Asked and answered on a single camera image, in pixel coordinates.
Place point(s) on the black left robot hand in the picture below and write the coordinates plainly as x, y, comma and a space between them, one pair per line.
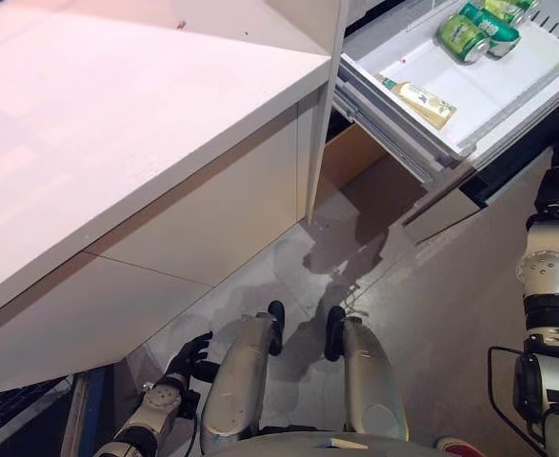
188, 362

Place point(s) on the clear tea bottle leaf label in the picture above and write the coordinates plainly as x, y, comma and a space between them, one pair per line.
422, 100

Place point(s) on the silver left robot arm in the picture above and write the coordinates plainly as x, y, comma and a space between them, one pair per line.
160, 400

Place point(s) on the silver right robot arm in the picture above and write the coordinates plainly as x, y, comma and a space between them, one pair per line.
545, 271

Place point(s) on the white fridge drawer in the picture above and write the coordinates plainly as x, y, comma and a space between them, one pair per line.
450, 71

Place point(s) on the steel fridge drawer front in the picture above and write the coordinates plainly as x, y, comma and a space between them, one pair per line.
441, 214

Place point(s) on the silver left robot leg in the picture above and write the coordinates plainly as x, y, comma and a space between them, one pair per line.
236, 371

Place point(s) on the silver robot leg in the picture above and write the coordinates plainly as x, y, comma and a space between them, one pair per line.
369, 371
236, 371

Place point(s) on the black left robot foot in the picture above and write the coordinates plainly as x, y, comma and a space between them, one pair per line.
277, 314

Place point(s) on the black robot foot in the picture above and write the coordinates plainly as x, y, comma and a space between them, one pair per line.
334, 328
277, 314

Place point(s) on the wooden slat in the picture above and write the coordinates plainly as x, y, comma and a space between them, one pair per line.
75, 414

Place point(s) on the grey robot torso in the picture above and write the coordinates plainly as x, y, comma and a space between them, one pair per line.
284, 445

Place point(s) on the green drink can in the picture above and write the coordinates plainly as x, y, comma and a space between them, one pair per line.
462, 35
512, 9
500, 35

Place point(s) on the black right robot foot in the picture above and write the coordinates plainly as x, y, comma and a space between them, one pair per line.
334, 328

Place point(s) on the silver right robot leg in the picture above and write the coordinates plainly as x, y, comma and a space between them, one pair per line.
369, 371

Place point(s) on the white counter cabinet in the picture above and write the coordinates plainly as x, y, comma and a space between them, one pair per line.
117, 119

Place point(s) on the blue post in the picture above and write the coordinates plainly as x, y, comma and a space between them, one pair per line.
99, 409

